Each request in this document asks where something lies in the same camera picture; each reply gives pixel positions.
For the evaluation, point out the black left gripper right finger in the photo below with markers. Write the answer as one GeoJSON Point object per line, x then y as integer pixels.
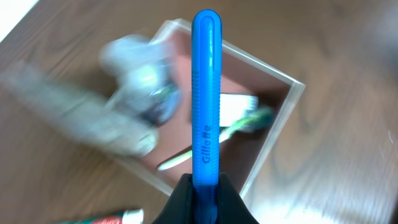
{"type": "Point", "coordinates": [231, 208]}

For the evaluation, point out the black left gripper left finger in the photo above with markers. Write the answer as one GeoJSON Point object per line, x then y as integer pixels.
{"type": "Point", "coordinates": [179, 208]}

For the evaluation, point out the red Colgate toothpaste tube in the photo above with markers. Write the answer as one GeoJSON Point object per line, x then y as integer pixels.
{"type": "Point", "coordinates": [123, 217]}

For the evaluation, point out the white Pantene conditioner tube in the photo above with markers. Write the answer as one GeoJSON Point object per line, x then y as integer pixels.
{"type": "Point", "coordinates": [79, 114]}

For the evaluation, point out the blue Gillette razor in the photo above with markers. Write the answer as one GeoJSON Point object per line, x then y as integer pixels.
{"type": "Point", "coordinates": [206, 78]}

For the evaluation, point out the white box with pink interior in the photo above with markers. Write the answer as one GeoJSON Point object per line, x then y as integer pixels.
{"type": "Point", "coordinates": [260, 101]}

